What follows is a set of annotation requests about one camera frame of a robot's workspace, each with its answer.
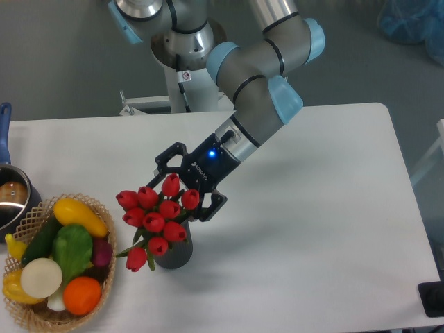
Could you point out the orange fruit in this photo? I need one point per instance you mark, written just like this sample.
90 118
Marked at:
82 295

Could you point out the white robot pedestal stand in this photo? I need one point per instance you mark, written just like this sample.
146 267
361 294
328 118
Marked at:
187 91

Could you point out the white frame at right edge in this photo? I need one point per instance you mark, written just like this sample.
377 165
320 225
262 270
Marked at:
431 157

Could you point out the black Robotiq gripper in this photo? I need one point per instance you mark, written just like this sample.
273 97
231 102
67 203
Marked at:
208 170

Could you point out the yellow squash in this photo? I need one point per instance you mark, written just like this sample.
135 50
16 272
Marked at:
69 211

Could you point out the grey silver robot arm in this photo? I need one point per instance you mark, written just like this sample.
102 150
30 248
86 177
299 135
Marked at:
200 64

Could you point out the black device at table edge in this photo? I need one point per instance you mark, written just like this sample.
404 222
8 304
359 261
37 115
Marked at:
431 295

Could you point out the blue handled saucepan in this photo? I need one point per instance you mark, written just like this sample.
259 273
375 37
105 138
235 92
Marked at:
18 195

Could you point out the dark grey ribbed vase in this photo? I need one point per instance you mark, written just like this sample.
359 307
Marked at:
180 253

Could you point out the yellow bell pepper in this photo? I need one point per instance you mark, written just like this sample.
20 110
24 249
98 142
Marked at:
12 289

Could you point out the woven wicker basket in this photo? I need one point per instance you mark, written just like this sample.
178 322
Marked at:
39 318

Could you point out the purple red onion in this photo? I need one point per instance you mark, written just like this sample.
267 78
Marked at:
101 253

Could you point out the red tulip bouquet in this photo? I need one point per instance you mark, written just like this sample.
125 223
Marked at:
157 217

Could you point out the blue plastic bag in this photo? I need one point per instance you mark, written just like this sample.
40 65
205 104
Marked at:
414 22

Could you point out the green cucumber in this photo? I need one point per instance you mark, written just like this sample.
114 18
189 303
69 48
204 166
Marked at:
42 243

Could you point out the green lettuce leaf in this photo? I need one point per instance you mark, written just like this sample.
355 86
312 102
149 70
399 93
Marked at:
72 251

